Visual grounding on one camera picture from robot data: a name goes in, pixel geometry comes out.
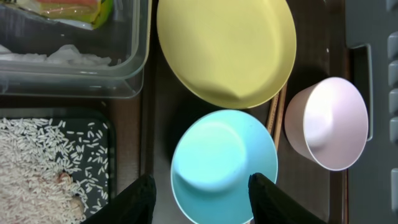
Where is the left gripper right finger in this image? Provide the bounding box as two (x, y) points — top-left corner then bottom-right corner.
(248, 173), (326, 224)

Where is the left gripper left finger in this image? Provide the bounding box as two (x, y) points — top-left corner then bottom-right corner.
(82, 174), (157, 224)

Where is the light blue bowl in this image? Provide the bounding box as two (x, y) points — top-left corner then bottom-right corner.
(170, 110), (279, 223)

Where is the white rice pile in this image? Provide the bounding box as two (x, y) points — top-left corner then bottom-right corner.
(0, 117), (110, 224)

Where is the green snack wrapper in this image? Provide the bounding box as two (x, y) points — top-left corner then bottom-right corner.
(4, 0), (113, 30)

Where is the grey dishwasher rack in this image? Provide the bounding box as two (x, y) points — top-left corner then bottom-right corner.
(345, 0), (397, 223)

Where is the black tray bin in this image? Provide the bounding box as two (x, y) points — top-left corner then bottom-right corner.
(0, 107), (118, 224)

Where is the left wooden chopstick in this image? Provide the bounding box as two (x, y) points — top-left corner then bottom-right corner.
(266, 93), (279, 134)

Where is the wooden chopstick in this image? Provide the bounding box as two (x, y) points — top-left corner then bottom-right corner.
(266, 93), (279, 134)
(274, 84), (287, 150)

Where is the right wooden chopstick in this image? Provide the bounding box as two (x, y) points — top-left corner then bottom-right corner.
(274, 84), (287, 150)

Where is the yellow plate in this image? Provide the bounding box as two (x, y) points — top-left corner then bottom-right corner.
(157, 0), (297, 109)

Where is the clear plastic bin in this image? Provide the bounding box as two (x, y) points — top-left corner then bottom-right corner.
(1, 0), (152, 98)

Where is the dark brown serving tray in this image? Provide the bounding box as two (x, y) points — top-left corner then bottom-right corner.
(141, 1), (348, 223)

